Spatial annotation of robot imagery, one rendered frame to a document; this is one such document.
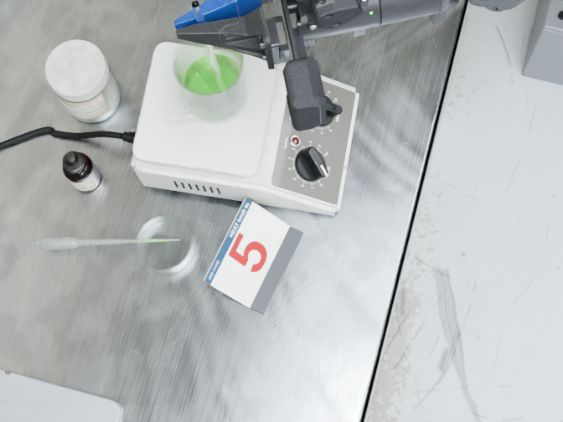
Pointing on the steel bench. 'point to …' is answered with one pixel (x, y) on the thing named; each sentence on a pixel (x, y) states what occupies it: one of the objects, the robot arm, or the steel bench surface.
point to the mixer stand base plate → (51, 402)
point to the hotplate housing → (220, 187)
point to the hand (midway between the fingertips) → (219, 21)
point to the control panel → (339, 135)
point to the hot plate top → (168, 89)
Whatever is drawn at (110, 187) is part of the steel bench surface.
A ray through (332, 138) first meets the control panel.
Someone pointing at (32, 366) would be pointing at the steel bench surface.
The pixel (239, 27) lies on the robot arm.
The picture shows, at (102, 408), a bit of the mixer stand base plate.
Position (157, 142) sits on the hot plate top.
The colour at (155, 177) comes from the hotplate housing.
